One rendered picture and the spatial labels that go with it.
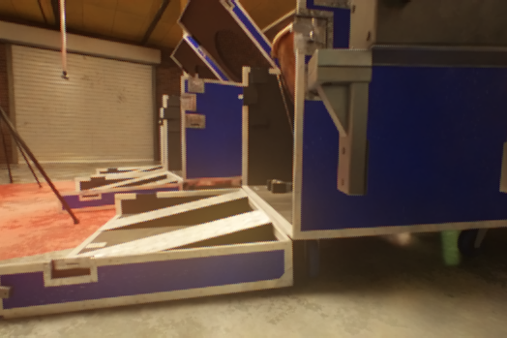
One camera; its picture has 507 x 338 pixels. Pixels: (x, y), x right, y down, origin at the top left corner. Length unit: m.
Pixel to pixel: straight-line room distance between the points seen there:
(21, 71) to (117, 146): 2.52
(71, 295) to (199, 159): 1.46
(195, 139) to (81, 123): 6.00
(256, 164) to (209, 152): 0.50
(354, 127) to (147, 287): 0.75
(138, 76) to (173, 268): 7.60
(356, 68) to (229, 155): 2.05
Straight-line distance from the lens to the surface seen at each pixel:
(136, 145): 8.03
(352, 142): 0.21
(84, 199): 2.10
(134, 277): 0.86
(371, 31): 0.22
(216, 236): 0.98
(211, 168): 2.18
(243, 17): 2.50
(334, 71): 0.21
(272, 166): 1.84
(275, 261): 0.86
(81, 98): 8.03
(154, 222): 1.51
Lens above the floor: 0.45
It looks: 5 degrees down
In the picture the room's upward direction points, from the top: 1 degrees clockwise
